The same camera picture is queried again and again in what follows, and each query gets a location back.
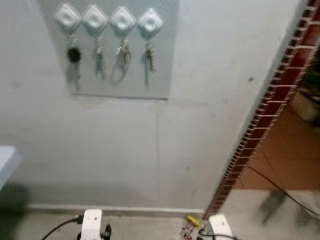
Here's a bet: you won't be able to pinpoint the silver keys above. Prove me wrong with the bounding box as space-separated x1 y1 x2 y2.
116 39 132 66

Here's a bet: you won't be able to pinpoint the small yellow object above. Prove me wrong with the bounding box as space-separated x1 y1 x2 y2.
181 215 202 240

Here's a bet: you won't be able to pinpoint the white plastic table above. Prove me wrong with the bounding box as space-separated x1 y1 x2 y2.
0 145 23 191

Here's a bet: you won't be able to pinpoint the single silver key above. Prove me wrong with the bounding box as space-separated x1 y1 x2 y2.
95 36 106 68

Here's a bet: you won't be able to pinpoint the black head car key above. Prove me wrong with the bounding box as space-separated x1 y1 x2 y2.
66 34 84 80

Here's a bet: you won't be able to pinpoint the red brick tile strip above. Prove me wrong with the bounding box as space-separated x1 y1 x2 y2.
204 0 320 218

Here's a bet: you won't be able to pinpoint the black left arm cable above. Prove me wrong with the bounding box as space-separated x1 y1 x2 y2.
41 215 83 240

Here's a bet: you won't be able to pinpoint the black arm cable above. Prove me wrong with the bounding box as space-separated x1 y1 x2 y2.
41 215 83 240
197 225 241 240

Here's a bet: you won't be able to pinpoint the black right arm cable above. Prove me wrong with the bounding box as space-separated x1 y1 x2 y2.
197 225 241 240

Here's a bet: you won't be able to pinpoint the black floor cable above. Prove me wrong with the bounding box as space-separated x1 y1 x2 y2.
245 164 320 217

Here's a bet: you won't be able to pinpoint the grey wall board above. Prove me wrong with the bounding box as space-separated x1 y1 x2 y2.
37 0 180 100

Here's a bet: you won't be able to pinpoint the white square wall hook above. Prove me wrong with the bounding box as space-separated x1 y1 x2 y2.
82 4 109 32
109 5 137 33
54 2 82 30
137 7 164 35

